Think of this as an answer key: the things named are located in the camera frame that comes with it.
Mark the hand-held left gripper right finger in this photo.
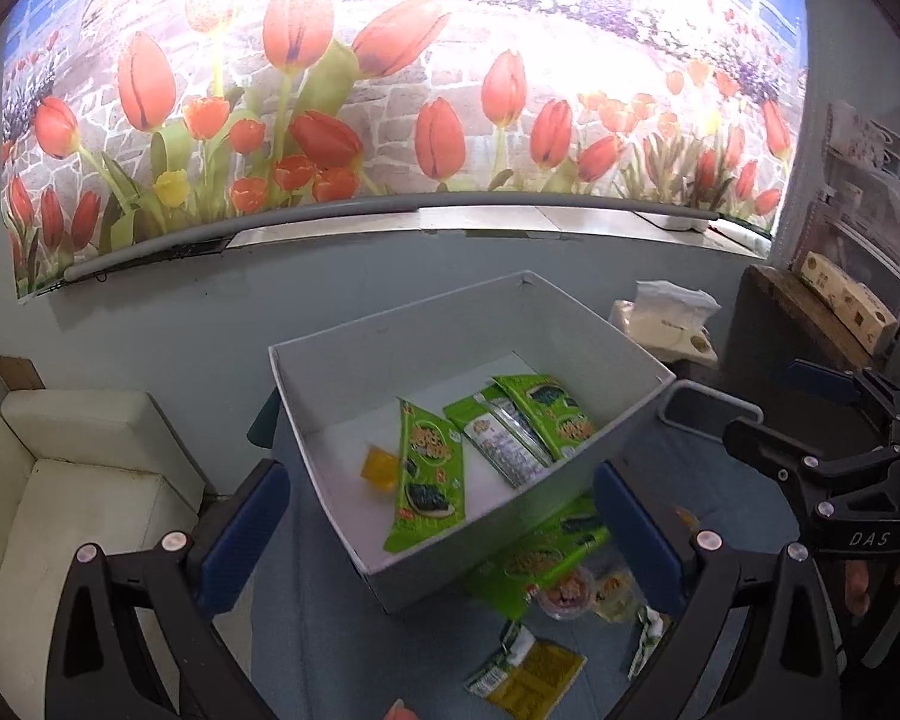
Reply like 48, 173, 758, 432
592, 462, 845, 720

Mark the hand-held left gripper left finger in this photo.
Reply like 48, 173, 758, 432
45, 459, 292, 720

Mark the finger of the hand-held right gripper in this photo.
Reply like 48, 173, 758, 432
723, 418, 900, 512
787, 360, 900, 430

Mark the pale yellow jelly cup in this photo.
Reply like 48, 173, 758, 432
595, 568, 640, 622

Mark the pink jelly cup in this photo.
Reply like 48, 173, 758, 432
535, 568, 598, 620

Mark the large green snack packet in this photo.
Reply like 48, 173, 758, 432
466, 493, 613, 620

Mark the small green white packet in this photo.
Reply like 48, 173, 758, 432
628, 606, 673, 680
463, 621, 538, 695

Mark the yellow snack packet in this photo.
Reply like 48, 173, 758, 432
487, 640, 587, 718

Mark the white storage box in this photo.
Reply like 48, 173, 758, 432
268, 270, 677, 612

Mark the person's right hand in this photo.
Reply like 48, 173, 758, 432
844, 561, 900, 635

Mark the clear plastic tray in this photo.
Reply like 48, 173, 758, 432
658, 380, 764, 442

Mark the wooden shelf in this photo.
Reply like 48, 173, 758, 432
726, 264, 875, 391

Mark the cream patterned box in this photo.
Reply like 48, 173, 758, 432
793, 249, 898, 356

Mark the dark green object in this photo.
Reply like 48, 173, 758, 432
245, 388, 283, 448

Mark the blue tablecloth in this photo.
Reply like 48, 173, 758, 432
246, 382, 878, 720

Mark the green seaweed snack packet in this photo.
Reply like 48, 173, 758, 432
493, 373, 598, 463

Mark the green and white snack packet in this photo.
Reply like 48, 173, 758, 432
444, 386, 553, 493

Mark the white tissue pack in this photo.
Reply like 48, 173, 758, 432
610, 280, 722, 370

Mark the white leather sofa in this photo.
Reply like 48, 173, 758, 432
0, 371, 209, 698

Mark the narrow green snack packet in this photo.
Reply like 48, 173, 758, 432
382, 397, 470, 553

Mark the white power strip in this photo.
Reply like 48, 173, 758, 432
636, 210, 712, 235

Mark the brown cardboard piece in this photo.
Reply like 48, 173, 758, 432
0, 355, 44, 391

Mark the grey poster rail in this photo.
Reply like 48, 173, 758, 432
64, 191, 721, 284

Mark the tulip wall poster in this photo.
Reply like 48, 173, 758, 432
0, 0, 809, 299

